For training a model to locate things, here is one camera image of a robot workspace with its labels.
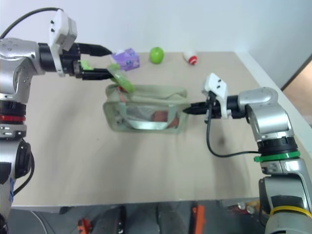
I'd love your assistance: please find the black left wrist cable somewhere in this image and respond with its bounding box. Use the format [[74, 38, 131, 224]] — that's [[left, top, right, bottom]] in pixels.
[[0, 7, 64, 39]]

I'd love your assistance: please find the green mesh zip pouch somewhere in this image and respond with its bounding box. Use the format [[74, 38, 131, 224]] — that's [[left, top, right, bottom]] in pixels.
[[102, 83, 190, 135]]

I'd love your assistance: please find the orange tool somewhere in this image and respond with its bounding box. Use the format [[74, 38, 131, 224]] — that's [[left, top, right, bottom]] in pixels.
[[192, 204, 206, 234], [77, 218, 93, 234]]

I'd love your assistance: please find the green plush keychain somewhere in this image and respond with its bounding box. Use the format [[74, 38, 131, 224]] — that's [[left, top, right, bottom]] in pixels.
[[107, 63, 136, 93]]

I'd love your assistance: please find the purple tissue pack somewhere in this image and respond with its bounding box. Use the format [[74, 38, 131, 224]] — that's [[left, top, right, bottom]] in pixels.
[[111, 48, 141, 72]]

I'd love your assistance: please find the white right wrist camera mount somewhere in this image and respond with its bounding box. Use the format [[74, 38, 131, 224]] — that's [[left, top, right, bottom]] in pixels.
[[201, 73, 232, 119]]

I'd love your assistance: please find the red item inside pouch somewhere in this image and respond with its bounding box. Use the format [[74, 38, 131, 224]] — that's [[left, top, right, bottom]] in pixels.
[[150, 110, 179, 129]]

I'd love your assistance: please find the clutter of small cans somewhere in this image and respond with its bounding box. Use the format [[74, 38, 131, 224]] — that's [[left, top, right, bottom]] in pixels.
[[226, 200, 260, 215]]

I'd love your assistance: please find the dark rounded shape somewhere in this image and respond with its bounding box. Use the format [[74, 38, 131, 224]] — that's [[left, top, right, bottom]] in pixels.
[[156, 201, 189, 234]]

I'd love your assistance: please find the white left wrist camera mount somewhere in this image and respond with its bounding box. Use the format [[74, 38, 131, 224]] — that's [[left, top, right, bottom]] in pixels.
[[47, 9, 78, 78]]

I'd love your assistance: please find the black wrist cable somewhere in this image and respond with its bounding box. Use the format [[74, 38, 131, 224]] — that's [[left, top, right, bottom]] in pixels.
[[205, 97, 260, 158], [0, 7, 64, 39]]

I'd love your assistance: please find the green apple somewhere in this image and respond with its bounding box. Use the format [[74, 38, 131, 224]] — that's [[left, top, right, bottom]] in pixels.
[[149, 46, 165, 65]]

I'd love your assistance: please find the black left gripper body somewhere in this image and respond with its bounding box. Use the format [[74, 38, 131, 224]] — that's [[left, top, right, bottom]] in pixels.
[[59, 43, 84, 79]]

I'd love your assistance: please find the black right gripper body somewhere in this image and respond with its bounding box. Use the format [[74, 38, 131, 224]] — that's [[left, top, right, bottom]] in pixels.
[[206, 94, 223, 119]]

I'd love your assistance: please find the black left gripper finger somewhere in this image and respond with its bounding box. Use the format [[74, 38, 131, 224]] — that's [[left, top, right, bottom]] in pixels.
[[81, 68, 116, 81], [79, 43, 114, 58]]

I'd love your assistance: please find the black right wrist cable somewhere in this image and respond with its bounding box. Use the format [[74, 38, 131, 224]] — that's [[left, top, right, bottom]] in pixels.
[[205, 97, 260, 158]]

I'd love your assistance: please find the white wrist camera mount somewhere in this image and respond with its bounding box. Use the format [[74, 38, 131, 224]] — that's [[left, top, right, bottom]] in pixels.
[[201, 73, 232, 119], [47, 9, 78, 78]]

